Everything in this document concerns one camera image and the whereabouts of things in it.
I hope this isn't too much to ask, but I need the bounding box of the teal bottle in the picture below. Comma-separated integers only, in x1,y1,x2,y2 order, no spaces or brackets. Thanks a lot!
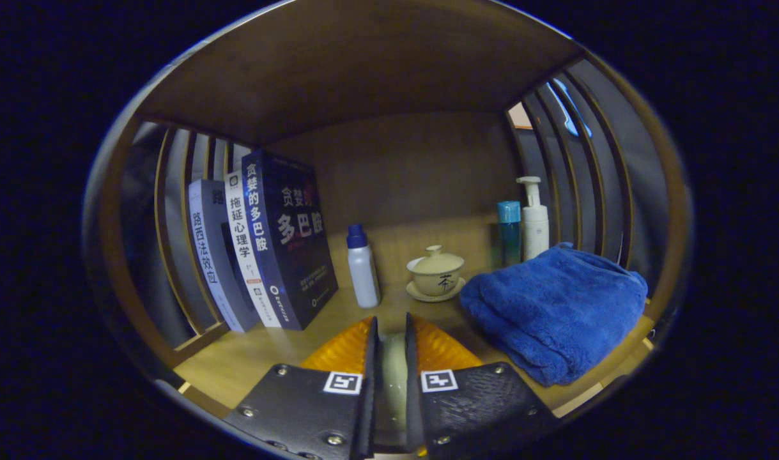
497,201,522,268

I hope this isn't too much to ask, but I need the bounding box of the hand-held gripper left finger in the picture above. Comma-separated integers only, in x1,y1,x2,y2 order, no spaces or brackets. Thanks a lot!
223,316,380,460

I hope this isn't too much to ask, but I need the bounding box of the light blue book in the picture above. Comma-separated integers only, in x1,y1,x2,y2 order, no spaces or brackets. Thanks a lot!
188,179,262,334

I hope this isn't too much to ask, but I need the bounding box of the beige lidded tea cup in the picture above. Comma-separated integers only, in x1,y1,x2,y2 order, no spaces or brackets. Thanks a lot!
406,245,467,303

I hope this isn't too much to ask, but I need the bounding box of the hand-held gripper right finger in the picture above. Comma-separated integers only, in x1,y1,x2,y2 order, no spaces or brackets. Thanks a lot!
405,312,559,460

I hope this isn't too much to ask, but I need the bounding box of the wooden cabinet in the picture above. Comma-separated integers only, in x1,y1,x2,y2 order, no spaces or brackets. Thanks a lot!
82,0,693,422

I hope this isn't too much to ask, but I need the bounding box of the wooden countertop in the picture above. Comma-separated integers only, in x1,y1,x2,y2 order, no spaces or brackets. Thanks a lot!
172,281,658,416

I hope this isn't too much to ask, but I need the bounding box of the white book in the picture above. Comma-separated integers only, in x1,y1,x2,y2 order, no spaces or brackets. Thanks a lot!
224,169,282,329

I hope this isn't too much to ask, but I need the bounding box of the blue folded towel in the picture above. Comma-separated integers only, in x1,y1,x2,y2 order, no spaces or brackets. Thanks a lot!
459,242,649,387

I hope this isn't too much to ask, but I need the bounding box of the white pump bottle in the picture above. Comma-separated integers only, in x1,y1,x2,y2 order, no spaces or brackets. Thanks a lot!
516,176,550,261

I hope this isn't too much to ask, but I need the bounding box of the dark blue book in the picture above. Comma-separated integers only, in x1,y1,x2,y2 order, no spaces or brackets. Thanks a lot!
241,149,339,331

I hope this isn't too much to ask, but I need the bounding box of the white bottle blue cap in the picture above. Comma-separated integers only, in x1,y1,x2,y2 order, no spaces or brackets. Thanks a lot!
346,224,382,309

